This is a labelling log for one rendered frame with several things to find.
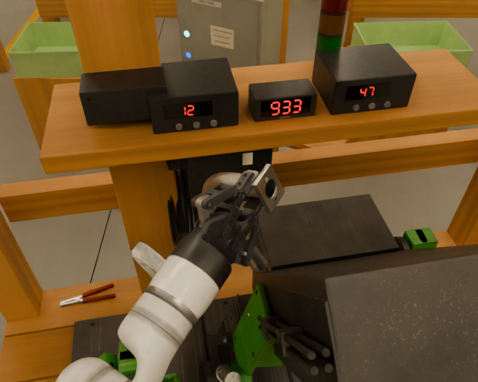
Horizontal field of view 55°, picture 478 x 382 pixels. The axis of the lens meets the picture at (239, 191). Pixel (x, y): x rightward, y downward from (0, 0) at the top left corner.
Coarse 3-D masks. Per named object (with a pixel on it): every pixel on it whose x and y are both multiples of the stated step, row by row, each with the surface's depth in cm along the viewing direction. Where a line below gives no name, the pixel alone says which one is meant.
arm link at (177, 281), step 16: (144, 256) 56; (160, 256) 57; (176, 256) 54; (160, 272) 53; (176, 272) 52; (192, 272) 52; (160, 288) 51; (176, 288) 51; (192, 288) 51; (208, 288) 53; (176, 304) 51; (192, 304) 51; (208, 304) 53; (192, 320) 52
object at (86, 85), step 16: (80, 80) 80; (96, 80) 80; (112, 80) 80; (128, 80) 80; (144, 80) 80; (160, 80) 80; (80, 96) 78; (96, 96) 78; (112, 96) 79; (128, 96) 80; (144, 96) 80; (96, 112) 81; (112, 112) 81; (128, 112) 82; (144, 112) 82
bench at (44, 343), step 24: (72, 288) 138; (96, 288) 138; (120, 288) 138; (240, 288) 138; (48, 312) 132; (72, 312) 132; (96, 312) 132; (120, 312) 132; (24, 336) 126; (48, 336) 126; (72, 336) 126; (0, 360) 121; (24, 360) 121; (48, 360) 121
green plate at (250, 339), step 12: (252, 300) 94; (264, 300) 89; (252, 312) 94; (264, 312) 88; (240, 324) 101; (252, 324) 94; (240, 336) 100; (252, 336) 93; (240, 348) 100; (252, 348) 93; (264, 348) 88; (240, 360) 99; (252, 360) 92; (264, 360) 94; (276, 360) 95; (252, 372) 94
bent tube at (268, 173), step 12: (264, 168) 60; (216, 180) 66; (228, 180) 64; (264, 180) 60; (276, 180) 61; (252, 192) 61; (264, 192) 60; (276, 192) 62; (264, 204) 61; (276, 204) 62; (252, 264) 81; (264, 264) 82
